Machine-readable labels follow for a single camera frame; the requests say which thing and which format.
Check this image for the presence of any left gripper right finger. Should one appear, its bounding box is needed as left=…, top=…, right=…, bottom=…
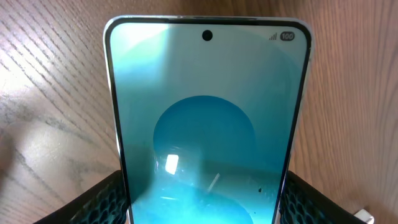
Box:
left=279, top=171, right=364, bottom=224

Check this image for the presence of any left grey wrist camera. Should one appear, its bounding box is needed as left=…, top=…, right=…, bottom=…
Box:
left=354, top=209, right=375, bottom=224

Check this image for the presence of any blue screen Galaxy smartphone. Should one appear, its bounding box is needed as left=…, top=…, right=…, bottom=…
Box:
left=103, top=15, right=314, bottom=223

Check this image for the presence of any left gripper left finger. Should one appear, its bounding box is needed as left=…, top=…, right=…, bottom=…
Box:
left=35, top=170, right=128, bottom=224

